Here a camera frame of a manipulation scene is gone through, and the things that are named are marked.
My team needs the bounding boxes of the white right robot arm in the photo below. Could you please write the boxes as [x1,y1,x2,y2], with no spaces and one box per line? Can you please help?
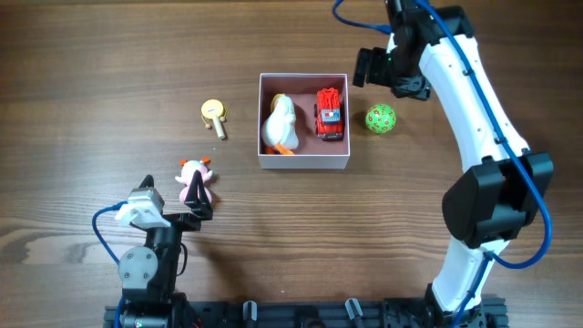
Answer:
[353,0,554,327]

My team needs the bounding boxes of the red toy fire truck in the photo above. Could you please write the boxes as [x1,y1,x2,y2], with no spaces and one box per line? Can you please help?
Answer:
[314,87,344,140]

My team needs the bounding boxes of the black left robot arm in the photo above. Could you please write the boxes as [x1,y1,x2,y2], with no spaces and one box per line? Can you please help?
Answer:
[114,171,213,328]

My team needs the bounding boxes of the white duck plush toy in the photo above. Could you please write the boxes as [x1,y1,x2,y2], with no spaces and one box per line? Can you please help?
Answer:
[261,94,299,155]

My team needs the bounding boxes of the pink pig plush toy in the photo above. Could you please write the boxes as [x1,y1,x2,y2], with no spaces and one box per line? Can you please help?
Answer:
[175,157,214,203]

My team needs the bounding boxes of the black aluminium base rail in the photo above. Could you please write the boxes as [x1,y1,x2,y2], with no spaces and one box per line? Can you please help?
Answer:
[103,296,508,328]

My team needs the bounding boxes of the white box pink inside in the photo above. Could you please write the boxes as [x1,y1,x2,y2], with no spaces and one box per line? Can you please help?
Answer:
[257,73,351,169]

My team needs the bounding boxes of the green ball red numbers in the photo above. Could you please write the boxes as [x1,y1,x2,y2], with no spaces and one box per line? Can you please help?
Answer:
[365,104,396,134]

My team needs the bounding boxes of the yellow wooden rattle drum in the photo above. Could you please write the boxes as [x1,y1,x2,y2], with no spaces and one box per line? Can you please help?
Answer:
[200,99,226,139]

